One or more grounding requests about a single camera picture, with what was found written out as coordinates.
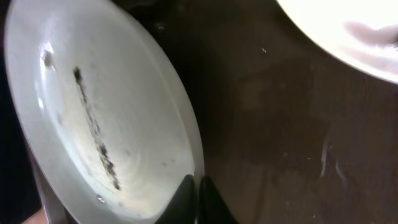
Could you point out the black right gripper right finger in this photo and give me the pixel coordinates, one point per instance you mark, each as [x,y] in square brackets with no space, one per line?
[211,206]

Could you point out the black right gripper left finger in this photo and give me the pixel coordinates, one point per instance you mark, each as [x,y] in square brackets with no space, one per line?
[181,209]

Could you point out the white plate with dark streak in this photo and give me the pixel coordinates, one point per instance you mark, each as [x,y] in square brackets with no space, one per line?
[102,109]

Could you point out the white plate with wet spots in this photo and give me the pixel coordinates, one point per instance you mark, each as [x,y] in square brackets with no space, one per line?
[360,33]

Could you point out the large dark serving tray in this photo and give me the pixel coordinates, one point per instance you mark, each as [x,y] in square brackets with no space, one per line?
[290,134]

